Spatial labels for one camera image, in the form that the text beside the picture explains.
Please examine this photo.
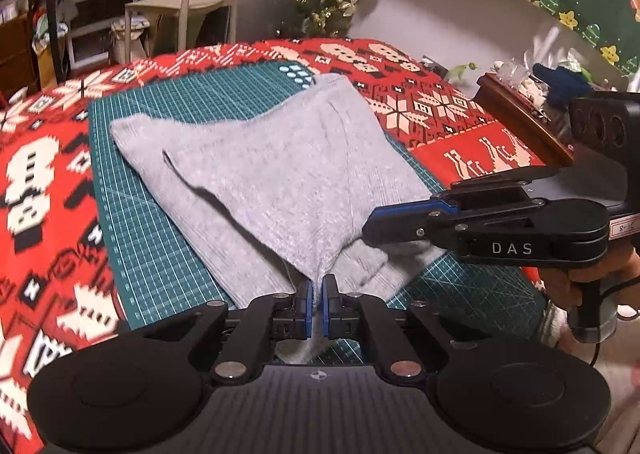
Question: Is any grey polo shirt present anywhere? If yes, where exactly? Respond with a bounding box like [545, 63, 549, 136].
[108, 72, 446, 365]

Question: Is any person right hand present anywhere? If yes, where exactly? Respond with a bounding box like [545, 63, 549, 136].
[539, 239, 640, 311]

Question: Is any dark blue cloth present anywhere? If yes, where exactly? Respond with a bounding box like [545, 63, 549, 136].
[533, 64, 593, 109]

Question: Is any green cutting mat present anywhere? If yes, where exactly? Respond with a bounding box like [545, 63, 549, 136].
[89, 60, 546, 338]

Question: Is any dark wooden side cabinet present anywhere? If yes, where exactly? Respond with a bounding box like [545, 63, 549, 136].
[474, 73, 573, 167]

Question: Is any small christmas tree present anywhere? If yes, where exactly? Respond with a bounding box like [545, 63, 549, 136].
[291, 0, 359, 39]

